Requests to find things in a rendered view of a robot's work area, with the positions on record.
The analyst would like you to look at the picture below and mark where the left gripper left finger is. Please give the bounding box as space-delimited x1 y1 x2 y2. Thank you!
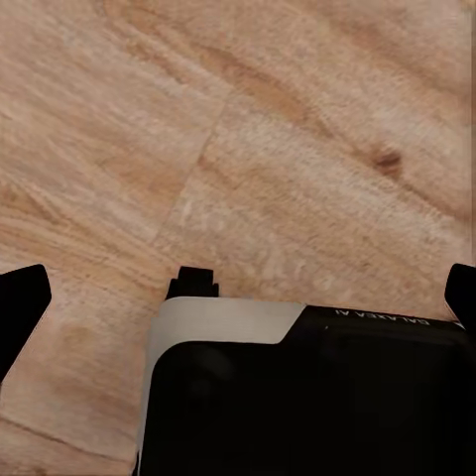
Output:
0 264 52 384

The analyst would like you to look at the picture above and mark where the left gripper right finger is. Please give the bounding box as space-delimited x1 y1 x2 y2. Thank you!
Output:
444 264 476 344

